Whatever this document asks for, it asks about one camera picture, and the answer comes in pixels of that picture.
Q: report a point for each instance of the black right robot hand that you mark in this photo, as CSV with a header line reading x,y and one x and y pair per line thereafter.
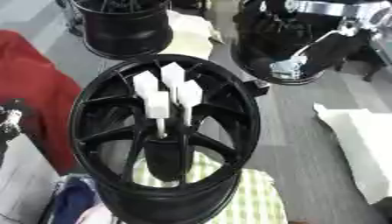
x,y
331,52

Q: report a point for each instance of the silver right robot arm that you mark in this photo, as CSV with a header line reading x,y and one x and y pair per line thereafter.
x,y
326,8

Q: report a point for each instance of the black spoked wheel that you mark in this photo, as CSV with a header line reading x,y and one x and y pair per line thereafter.
x,y
240,116

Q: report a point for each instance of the small black block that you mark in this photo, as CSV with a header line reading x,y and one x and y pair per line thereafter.
x,y
258,87

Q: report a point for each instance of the white cloth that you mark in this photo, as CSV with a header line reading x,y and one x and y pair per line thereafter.
x,y
362,140

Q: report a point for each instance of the cream cloth bundle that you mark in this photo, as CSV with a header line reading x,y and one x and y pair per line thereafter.
x,y
191,32

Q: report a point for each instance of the blue bag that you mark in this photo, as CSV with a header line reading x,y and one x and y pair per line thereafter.
x,y
74,198

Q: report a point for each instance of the red cloth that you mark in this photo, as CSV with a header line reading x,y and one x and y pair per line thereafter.
x,y
35,87

